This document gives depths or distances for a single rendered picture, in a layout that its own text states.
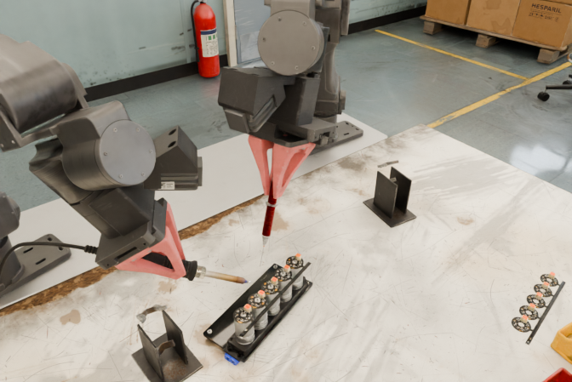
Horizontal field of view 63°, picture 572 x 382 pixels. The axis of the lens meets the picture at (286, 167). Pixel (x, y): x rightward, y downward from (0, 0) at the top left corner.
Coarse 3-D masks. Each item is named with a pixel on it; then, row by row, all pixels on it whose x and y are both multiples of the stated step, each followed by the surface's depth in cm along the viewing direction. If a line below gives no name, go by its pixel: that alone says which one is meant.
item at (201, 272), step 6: (198, 270) 56; (204, 270) 57; (198, 276) 56; (204, 276) 57; (210, 276) 57; (216, 276) 57; (222, 276) 58; (228, 276) 58; (234, 276) 58; (240, 282) 58
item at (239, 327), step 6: (234, 324) 59; (240, 324) 58; (246, 324) 58; (240, 330) 58; (252, 330) 59; (240, 336) 59; (246, 336) 59; (252, 336) 60; (240, 342) 60; (246, 342) 59
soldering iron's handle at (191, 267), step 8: (88, 248) 52; (96, 248) 52; (144, 256) 54; (152, 256) 54; (160, 256) 55; (160, 264) 54; (168, 264) 55; (184, 264) 55; (192, 264) 56; (192, 272) 55; (192, 280) 56
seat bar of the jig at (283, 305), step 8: (304, 280) 69; (304, 288) 68; (296, 296) 67; (280, 304) 65; (288, 304) 65; (280, 312) 64; (272, 320) 63; (264, 328) 62; (232, 336) 61; (256, 336) 61; (232, 344) 60; (240, 344) 60; (248, 344) 60; (256, 344) 61; (248, 352) 59
